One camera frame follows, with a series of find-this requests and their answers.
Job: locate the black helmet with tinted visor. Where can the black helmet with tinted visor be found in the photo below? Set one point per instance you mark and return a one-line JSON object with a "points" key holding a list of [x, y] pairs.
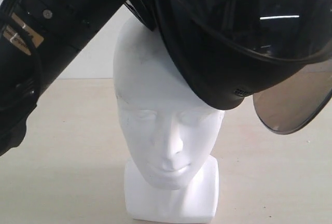
{"points": [[278, 52]]}

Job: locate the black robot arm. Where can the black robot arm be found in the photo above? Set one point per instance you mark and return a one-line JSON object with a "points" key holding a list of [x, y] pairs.
{"points": [[39, 39]]}

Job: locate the white foam mannequin head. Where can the white foam mannequin head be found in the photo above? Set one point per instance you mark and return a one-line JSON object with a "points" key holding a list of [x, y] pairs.
{"points": [[170, 132]]}

